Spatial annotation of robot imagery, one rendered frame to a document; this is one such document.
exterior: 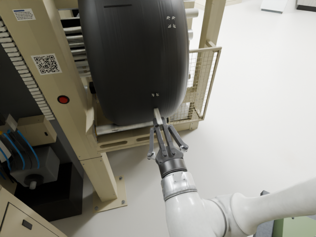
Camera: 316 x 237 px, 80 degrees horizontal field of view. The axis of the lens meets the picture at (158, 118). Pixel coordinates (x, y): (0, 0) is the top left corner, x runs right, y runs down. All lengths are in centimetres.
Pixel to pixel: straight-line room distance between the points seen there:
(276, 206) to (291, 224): 49
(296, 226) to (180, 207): 61
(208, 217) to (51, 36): 69
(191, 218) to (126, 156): 147
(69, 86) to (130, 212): 113
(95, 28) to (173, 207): 48
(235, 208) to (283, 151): 175
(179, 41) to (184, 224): 47
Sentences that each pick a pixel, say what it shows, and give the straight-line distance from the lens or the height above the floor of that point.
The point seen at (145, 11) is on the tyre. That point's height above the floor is 140.
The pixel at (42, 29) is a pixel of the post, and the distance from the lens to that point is 74.
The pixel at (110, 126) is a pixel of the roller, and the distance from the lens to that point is 89.
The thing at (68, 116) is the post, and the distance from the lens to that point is 94.
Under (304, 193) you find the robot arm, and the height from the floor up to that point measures 124.
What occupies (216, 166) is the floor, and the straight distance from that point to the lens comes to 189.
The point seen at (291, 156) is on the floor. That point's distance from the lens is 227.
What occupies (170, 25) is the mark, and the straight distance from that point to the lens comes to 58.
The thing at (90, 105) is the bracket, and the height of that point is 95.
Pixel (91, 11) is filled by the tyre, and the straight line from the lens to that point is 59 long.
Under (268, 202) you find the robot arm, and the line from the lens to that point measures 53.
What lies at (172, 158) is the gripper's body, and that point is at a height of 109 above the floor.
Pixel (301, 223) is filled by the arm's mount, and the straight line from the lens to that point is 102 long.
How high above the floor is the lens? 156
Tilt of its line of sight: 45 degrees down
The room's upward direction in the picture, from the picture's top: straight up
